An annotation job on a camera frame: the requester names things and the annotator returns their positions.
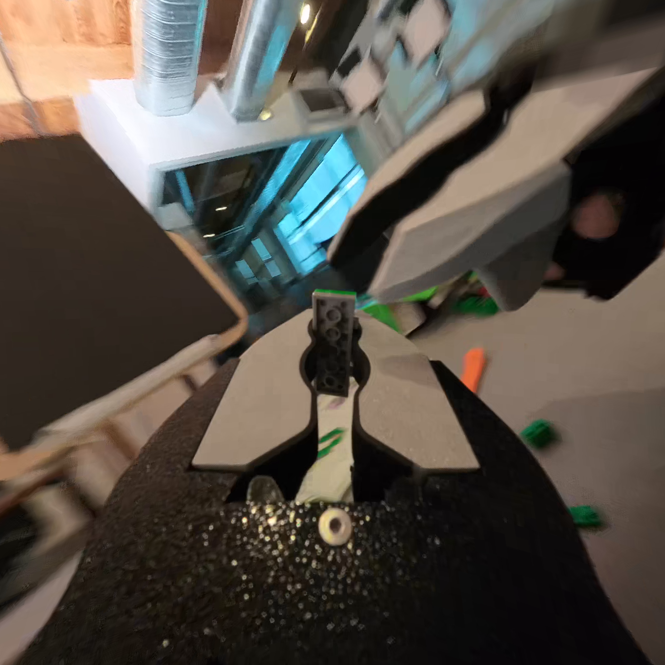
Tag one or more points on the orange brick separator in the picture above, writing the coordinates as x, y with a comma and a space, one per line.
474, 369

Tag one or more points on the grey plate with green bricks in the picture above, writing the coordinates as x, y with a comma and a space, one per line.
332, 343

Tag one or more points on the black board with wooden edge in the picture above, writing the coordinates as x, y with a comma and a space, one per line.
93, 270

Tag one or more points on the green brick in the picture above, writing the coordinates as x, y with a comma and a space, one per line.
539, 434

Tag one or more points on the angled green plate pair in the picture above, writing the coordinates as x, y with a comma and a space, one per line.
586, 517

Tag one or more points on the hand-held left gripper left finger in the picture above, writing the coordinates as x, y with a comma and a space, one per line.
254, 410

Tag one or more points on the grey desk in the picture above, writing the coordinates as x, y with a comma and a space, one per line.
571, 363

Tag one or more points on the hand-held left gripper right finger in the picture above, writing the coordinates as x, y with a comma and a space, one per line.
415, 410

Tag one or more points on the instruction booklet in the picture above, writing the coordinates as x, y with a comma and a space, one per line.
327, 457

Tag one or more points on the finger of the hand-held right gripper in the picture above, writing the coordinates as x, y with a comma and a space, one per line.
493, 208
415, 150

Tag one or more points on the person's right hand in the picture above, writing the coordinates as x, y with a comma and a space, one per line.
595, 215

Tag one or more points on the white bar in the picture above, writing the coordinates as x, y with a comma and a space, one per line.
130, 384

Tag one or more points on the ceiling lamp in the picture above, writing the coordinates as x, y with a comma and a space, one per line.
305, 11

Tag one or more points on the silver ventilation duct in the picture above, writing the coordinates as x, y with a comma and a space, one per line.
169, 52

